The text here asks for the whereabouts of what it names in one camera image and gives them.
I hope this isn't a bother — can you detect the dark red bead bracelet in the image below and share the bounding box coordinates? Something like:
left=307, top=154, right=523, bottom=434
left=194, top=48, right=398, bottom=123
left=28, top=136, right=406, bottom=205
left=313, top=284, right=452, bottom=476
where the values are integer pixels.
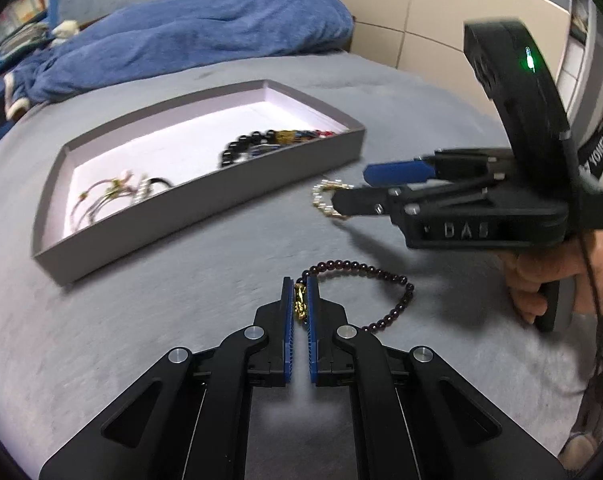
left=292, top=259, right=417, bottom=334

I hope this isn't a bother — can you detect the black large bead bracelet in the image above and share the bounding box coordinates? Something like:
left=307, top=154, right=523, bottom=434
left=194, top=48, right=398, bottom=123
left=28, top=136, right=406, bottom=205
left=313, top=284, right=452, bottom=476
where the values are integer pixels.
left=218, top=129, right=278, bottom=168

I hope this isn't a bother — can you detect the black hair tie ring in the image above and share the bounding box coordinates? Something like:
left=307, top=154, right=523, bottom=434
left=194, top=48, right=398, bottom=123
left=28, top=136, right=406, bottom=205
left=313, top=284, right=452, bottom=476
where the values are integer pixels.
left=139, top=175, right=176, bottom=195

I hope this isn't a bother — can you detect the pink string bracelet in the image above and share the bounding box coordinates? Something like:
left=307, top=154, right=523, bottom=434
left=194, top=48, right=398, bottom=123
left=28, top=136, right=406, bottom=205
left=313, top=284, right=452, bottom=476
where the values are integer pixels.
left=69, top=171, right=138, bottom=233

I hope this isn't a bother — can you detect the red gold bead jewelry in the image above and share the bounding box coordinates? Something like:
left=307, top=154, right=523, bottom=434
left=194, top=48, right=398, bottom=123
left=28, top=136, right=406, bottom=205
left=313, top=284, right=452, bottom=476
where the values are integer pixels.
left=274, top=130, right=335, bottom=145

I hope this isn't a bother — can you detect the pearl bar hair clip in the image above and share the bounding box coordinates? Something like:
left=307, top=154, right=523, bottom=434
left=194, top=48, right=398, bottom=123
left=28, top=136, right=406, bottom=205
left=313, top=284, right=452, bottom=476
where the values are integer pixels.
left=131, top=174, right=152, bottom=205

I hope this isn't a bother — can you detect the person's right hand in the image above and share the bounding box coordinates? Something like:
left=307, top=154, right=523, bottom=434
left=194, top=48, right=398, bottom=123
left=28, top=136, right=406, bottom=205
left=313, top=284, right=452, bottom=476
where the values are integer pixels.
left=498, top=231, right=603, bottom=324

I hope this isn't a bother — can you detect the beige wardrobe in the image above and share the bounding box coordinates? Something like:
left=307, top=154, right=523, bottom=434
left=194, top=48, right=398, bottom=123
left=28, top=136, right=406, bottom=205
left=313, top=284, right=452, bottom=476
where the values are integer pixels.
left=341, top=0, right=583, bottom=116

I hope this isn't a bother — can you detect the blue fleece blanket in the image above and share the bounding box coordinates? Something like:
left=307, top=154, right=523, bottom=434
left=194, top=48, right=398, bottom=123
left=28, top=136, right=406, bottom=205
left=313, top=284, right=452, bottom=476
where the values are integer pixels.
left=4, top=0, right=353, bottom=120

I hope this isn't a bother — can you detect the grey shallow cardboard box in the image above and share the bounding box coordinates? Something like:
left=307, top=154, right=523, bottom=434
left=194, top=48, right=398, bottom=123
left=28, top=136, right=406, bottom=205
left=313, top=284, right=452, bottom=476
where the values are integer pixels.
left=31, top=80, right=365, bottom=285

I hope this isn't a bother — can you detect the white plush toy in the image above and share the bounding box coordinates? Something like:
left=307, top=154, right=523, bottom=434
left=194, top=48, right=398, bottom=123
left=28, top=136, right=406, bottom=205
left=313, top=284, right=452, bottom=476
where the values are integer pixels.
left=48, top=20, right=81, bottom=48

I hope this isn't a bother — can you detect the row of books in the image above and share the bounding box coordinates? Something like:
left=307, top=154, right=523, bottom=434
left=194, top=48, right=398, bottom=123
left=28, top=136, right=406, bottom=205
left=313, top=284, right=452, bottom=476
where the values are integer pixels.
left=0, top=0, right=59, bottom=45

